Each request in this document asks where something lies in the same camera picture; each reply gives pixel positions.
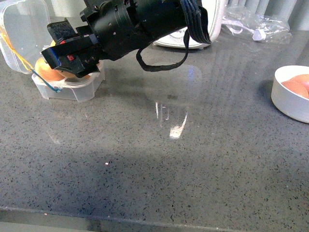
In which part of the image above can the brown egg front in bowl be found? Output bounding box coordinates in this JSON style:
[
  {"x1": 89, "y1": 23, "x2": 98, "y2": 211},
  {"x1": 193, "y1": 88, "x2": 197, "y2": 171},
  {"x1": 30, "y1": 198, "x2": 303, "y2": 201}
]
[{"x1": 290, "y1": 74, "x2": 309, "y2": 91}]

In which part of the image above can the black cable loop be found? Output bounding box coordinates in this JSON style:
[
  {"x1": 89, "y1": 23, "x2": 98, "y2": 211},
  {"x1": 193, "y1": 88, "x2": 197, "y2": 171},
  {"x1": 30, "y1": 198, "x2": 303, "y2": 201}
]
[{"x1": 136, "y1": 29, "x2": 190, "y2": 72}]

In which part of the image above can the white soy milk maker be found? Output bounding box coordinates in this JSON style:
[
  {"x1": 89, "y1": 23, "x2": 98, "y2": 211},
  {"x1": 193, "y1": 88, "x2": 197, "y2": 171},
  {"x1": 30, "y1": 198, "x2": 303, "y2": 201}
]
[{"x1": 153, "y1": 0, "x2": 227, "y2": 49}]

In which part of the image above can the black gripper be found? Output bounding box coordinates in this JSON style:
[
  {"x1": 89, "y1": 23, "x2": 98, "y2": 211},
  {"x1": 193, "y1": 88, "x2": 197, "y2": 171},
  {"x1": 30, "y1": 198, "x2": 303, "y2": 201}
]
[{"x1": 42, "y1": 19, "x2": 108, "y2": 78}]

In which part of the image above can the white power cable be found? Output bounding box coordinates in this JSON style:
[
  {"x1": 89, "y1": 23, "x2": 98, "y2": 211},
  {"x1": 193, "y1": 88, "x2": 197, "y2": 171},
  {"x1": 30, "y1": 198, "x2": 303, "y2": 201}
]
[{"x1": 221, "y1": 16, "x2": 266, "y2": 42}]

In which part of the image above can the yellow rubber band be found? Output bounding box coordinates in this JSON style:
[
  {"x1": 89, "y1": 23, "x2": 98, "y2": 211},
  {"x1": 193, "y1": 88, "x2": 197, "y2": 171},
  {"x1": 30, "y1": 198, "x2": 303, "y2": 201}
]
[{"x1": 0, "y1": 27, "x2": 33, "y2": 72}]

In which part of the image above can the brown egg in box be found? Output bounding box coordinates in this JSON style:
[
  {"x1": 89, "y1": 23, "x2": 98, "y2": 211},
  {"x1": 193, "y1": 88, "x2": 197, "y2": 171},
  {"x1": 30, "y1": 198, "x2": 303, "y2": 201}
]
[{"x1": 34, "y1": 58, "x2": 65, "y2": 81}]

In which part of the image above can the blue rubber band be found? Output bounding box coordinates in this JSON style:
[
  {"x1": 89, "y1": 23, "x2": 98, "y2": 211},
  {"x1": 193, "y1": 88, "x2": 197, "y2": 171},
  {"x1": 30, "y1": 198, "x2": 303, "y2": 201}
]
[{"x1": 31, "y1": 69, "x2": 62, "y2": 93}]

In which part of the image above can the clear plastic egg box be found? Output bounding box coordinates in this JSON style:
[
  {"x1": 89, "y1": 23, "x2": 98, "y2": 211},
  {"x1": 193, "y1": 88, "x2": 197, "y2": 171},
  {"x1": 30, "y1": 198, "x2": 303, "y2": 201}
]
[{"x1": 0, "y1": 0, "x2": 105, "y2": 102}]

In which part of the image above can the white bowl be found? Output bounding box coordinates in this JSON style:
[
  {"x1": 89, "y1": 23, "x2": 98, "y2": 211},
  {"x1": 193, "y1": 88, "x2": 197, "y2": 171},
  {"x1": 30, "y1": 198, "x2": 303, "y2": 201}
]
[{"x1": 271, "y1": 65, "x2": 309, "y2": 123}]

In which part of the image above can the clear plastic bag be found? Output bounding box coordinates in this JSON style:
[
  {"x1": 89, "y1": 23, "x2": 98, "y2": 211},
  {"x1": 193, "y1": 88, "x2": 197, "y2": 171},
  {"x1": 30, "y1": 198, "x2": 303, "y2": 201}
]
[{"x1": 222, "y1": 5, "x2": 292, "y2": 44}]

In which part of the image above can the grey curtain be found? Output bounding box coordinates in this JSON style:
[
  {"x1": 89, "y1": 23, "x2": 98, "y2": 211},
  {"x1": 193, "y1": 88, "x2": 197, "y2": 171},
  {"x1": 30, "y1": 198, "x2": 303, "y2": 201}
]
[{"x1": 228, "y1": 0, "x2": 309, "y2": 31}]

